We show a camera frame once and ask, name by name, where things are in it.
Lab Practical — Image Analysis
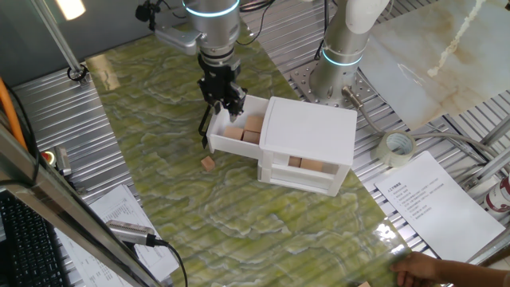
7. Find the white drawer with black handle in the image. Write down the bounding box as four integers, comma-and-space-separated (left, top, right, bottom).
198, 94, 272, 160

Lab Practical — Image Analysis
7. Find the aluminium frame bar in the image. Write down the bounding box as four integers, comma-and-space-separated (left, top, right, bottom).
0, 119, 163, 287

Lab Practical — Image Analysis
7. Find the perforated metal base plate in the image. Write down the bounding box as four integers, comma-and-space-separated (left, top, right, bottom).
289, 61, 379, 108

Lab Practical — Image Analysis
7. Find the person hand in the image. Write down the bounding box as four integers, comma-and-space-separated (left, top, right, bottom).
389, 251, 441, 287

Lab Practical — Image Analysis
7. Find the orange tube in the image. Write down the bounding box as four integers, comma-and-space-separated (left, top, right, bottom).
0, 77, 28, 151

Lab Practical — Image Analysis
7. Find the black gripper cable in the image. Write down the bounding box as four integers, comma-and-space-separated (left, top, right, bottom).
236, 0, 277, 46

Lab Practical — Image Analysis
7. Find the clear tape roll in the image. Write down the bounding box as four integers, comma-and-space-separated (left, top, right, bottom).
374, 129, 418, 168

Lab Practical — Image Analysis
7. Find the glowing lamp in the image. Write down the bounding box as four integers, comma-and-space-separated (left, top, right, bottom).
53, 0, 87, 22

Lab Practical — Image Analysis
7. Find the grey hose with metal connector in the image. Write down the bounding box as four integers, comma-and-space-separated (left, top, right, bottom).
341, 85, 510, 160

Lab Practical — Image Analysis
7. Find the silver pole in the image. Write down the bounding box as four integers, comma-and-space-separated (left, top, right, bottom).
29, 0, 91, 85

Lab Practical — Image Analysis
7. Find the person forearm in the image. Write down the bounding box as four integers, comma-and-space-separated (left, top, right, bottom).
436, 261, 510, 287

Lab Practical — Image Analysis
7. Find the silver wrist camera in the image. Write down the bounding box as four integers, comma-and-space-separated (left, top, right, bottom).
154, 26, 205, 56

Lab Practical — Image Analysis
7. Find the green marble pattern mat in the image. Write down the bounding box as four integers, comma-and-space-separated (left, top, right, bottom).
84, 10, 439, 287

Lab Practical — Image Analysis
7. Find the beige marble pattern sheet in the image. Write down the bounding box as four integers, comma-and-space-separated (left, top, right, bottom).
358, 0, 510, 132

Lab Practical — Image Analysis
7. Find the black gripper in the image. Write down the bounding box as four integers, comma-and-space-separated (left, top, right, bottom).
198, 57, 248, 123

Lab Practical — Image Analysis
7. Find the red and white can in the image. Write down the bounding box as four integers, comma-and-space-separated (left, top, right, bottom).
484, 175, 510, 218

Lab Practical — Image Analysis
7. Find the white plastic drawer cabinet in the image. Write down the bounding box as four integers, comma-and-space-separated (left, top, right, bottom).
257, 95, 359, 198

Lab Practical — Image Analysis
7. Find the paper sheet with text lines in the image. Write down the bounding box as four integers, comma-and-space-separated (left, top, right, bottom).
374, 150, 507, 263

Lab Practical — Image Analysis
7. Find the paper sheet with printed tables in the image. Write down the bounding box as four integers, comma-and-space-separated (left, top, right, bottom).
53, 183, 180, 287

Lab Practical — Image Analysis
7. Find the red emergency stop button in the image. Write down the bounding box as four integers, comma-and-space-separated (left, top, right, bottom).
39, 146, 73, 177

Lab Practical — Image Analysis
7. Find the aluminium profile bar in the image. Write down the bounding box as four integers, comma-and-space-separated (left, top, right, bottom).
480, 114, 510, 147
461, 147, 510, 191

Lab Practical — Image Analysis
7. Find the silver camera on stand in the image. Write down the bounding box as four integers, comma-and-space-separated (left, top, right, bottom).
105, 219, 159, 247

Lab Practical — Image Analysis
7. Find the white plain drawer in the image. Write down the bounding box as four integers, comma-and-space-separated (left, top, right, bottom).
269, 162, 336, 191

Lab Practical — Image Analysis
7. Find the black keyboard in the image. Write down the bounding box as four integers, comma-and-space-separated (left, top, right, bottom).
0, 191, 71, 287

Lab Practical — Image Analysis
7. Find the black camera cable with plug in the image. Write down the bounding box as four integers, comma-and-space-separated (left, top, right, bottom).
134, 0, 188, 32

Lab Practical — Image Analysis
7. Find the black cable of stand camera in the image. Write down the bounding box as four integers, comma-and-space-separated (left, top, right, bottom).
153, 238, 189, 287

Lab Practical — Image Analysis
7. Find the black cable along arm base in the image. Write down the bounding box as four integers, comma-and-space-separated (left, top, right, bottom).
314, 0, 329, 63

